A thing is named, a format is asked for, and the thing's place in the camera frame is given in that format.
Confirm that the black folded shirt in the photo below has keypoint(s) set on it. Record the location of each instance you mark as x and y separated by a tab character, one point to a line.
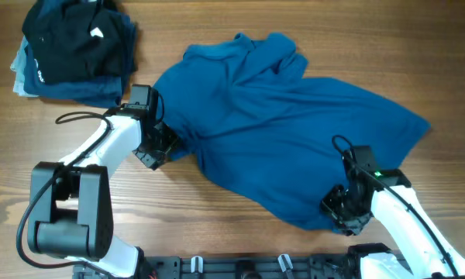
75	40

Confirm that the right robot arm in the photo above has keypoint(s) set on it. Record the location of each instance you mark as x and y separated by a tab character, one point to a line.
388	197

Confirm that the white rail clip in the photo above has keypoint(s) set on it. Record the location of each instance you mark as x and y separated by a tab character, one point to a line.
197	265
285	263

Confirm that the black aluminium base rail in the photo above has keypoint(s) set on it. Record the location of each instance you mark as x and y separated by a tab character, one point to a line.
317	266

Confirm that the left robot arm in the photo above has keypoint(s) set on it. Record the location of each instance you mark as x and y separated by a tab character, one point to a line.
69	220

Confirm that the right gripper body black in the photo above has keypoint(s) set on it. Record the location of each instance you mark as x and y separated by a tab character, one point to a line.
342	209

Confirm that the right white rail clip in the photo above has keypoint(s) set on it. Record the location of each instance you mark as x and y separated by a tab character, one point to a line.
285	263

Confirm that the blue t-shirt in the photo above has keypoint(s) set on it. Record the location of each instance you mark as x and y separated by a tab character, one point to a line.
262	129

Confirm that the left white rail clip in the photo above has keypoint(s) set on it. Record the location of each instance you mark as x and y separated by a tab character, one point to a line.
197	265

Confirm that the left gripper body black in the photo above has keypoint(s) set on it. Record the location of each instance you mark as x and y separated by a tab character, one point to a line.
157	146

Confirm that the light grey folded shirt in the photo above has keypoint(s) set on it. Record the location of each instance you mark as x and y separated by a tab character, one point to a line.
18	67

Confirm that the navy folded shirt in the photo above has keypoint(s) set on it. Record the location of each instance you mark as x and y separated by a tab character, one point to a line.
102	91

